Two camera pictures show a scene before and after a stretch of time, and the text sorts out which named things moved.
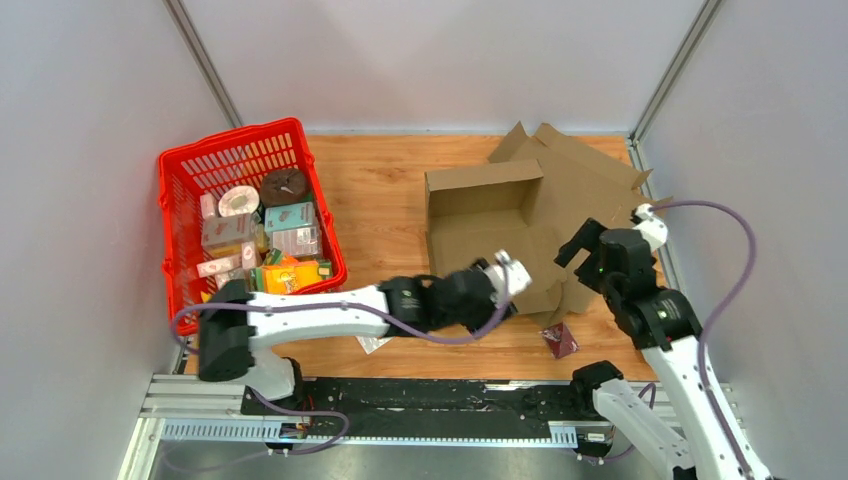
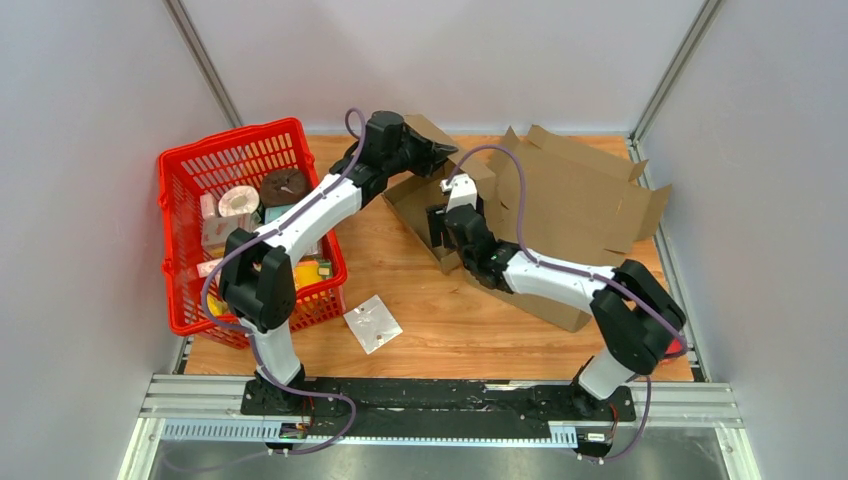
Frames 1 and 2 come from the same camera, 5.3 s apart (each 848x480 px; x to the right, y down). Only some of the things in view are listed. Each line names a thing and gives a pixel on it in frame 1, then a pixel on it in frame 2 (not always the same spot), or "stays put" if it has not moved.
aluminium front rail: [209, 408] stays put
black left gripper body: [474, 319] -> [415, 155]
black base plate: [423, 407] stays put
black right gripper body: [587, 239] -> [436, 223]
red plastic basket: [212, 164] stays put
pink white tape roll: [239, 200] stays put
